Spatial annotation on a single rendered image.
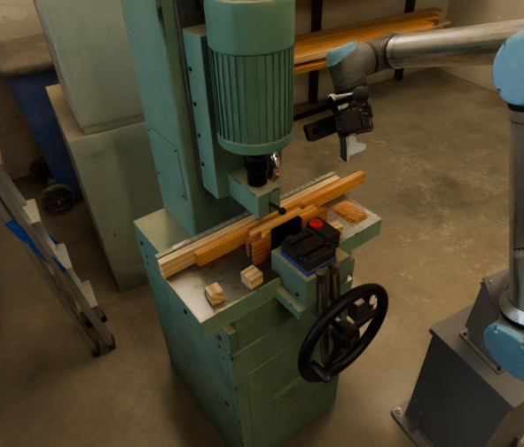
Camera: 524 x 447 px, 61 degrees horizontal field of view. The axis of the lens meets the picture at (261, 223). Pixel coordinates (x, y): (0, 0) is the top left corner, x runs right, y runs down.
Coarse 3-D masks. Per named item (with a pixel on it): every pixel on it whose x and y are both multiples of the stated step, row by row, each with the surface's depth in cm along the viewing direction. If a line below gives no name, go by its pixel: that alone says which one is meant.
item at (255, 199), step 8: (232, 176) 114; (240, 176) 114; (232, 184) 116; (240, 184) 112; (248, 184) 111; (272, 184) 111; (232, 192) 118; (240, 192) 114; (248, 192) 110; (256, 192) 108; (264, 192) 108; (272, 192) 109; (240, 200) 116; (248, 200) 112; (256, 200) 108; (264, 200) 109; (272, 200) 111; (248, 208) 114; (256, 208) 110; (264, 208) 111; (272, 208) 113; (256, 216) 112
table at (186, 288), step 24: (336, 216) 127; (360, 240) 125; (192, 264) 114; (216, 264) 113; (240, 264) 113; (264, 264) 113; (168, 288) 110; (192, 288) 107; (240, 288) 107; (264, 288) 108; (192, 312) 101; (216, 312) 101; (240, 312) 106
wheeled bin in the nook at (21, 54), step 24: (0, 48) 242; (24, 48) 238; (48, 48) 236; (0, 72) 220; (24, 72) 225; (48, 72) 233; (24, 96) 234; (48, 120) 248; (48, 144) 256; (48, 168) 296; (72, 168) 273; (48, 192) 270; (72, 192) 278
